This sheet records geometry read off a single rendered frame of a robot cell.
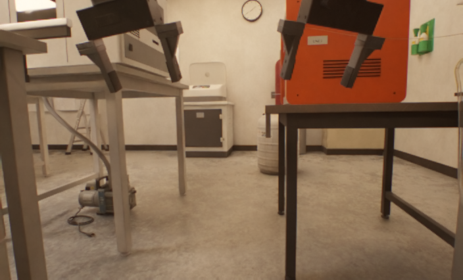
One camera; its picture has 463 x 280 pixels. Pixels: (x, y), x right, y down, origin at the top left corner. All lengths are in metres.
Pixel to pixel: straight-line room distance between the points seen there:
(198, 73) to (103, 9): 3.58
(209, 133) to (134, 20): 3.04
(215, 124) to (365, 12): 3.04
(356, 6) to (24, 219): 0.94
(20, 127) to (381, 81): 1.15
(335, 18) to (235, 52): 3.70
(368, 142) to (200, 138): 2.43
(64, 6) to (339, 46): 1.20
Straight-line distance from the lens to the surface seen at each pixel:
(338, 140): 3.81
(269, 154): 2.54
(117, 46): 1.23
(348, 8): 0.49
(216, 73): 3.97
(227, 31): 4.25
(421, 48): 3.47
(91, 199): 1.91
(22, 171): 0.87
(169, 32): 0.46
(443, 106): 1.05
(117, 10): 0.48
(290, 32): 0.46
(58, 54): 1.41
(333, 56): 0.98
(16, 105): 0.86
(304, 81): 0.95
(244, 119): 4.03
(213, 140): 3.44
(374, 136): 3.96
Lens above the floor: 0.69
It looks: 6 degrees down
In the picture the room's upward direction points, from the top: 1 degrees counter-clockwise
